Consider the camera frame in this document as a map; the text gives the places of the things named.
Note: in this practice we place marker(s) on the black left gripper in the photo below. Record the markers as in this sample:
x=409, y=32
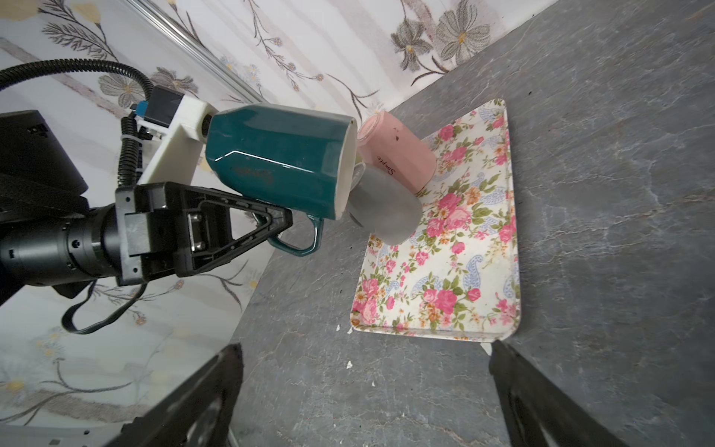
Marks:
x=170, y=229

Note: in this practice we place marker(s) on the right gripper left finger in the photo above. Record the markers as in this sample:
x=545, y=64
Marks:
x=198, y=413

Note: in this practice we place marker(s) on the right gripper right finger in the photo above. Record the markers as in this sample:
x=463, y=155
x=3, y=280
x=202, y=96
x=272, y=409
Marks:
x=536, y=410

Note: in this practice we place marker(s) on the dark green mug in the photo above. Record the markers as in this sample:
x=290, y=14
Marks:
x=296, y=159

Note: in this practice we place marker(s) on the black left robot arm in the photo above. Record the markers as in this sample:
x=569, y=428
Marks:
x=50, y=236

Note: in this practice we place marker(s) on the grey mug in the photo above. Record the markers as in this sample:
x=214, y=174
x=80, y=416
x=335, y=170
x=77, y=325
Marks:
x=382, y=205

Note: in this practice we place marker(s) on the pink mug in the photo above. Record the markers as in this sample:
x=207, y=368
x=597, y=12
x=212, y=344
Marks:
x=387, y=144

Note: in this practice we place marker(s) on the floral serving tray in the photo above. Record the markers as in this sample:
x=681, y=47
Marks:
x=457, y=276

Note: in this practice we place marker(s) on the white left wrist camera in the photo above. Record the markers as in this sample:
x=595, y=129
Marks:
x=179, y=127

